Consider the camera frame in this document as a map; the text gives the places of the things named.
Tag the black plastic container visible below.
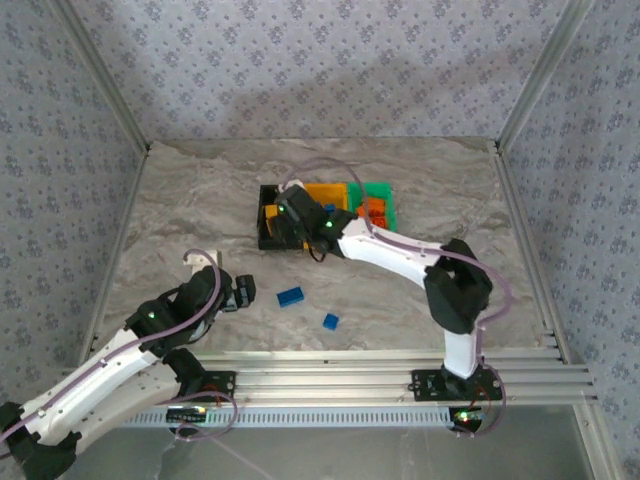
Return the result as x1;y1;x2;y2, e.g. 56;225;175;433
257;183;307;251

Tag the yellow plastic container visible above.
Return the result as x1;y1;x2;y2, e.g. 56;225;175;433
303;182;351;214

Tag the long blue lego brick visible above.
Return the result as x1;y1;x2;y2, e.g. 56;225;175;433
276;287;306;308

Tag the green plastic container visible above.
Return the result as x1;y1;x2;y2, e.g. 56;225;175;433
346;180;400;234

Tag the small circuit board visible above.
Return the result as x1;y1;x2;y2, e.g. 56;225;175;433
167;407;209;425
448;407;485;434

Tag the aluminium extrusion beam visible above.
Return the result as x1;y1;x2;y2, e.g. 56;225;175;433
52;349;599;407

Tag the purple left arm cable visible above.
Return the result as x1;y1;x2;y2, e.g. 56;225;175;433
0;248;224;446

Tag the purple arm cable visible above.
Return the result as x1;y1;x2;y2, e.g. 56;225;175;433
282;157;515;371
0;248;224;446

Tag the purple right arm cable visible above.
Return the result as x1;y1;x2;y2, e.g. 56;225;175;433
282;157;515;371

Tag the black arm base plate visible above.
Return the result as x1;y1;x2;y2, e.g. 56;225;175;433
169;370;237;404
410;368;504;403

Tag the aluminium side rail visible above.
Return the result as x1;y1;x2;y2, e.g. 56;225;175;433
79;144;154;364
489;141;574;364

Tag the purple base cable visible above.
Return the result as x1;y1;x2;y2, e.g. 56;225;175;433
452;372;510;440
149;384;276;480

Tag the grey slotted cable duct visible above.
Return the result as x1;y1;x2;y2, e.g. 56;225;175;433
114;405;474;430

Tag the aluminium corner post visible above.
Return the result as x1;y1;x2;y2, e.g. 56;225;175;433
497;0;599;151
49;0;153;154

